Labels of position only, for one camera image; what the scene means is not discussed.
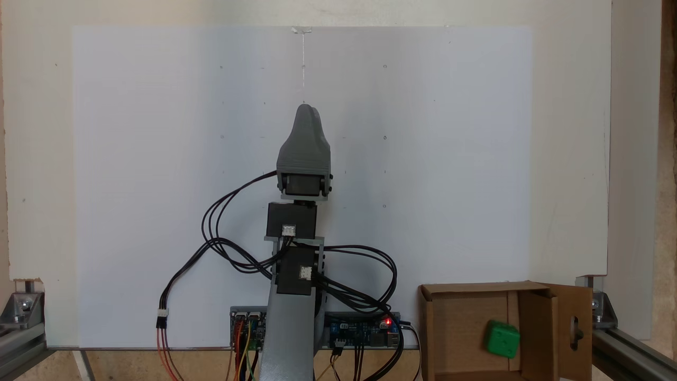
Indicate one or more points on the clear tape strip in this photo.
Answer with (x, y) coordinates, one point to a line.
(302, 30)

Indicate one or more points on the aluminium profile post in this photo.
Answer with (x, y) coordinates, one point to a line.
(634, 357)
(18, 346)

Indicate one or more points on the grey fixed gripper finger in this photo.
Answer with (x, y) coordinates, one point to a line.
(302, 151)

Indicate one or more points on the blue circuit board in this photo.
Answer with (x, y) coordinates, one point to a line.
(365, 329)

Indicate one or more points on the white paper sheet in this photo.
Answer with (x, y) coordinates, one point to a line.
(423, 185)

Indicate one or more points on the green dice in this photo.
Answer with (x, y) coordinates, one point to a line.
(502, 338)

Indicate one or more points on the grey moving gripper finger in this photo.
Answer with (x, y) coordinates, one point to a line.
(318, 124)

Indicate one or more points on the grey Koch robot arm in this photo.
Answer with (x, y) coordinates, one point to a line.
(291, 328)

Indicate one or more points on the metal corner bracket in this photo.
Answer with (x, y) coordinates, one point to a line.
(21, 304)
(603, 307)

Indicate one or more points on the brown cardboard box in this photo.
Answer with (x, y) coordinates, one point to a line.
(455, 333)

